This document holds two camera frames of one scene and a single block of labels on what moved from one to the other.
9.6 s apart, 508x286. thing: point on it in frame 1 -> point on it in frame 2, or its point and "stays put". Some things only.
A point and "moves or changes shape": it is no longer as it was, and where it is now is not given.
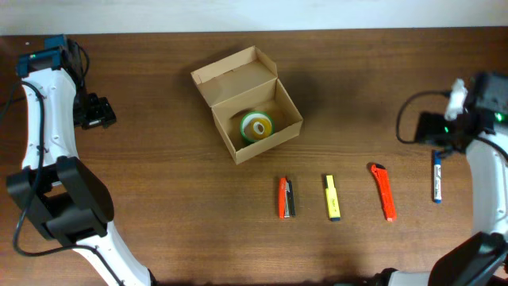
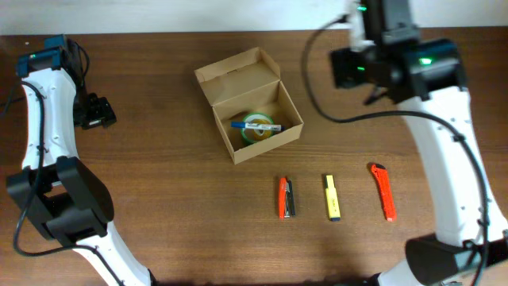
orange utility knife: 381,175 stays put
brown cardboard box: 252,110 stays put
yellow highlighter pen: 332,199 stays put
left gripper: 102,113 stays put
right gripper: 428,130 -> 343,63
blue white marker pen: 437,176 moves or changes shape
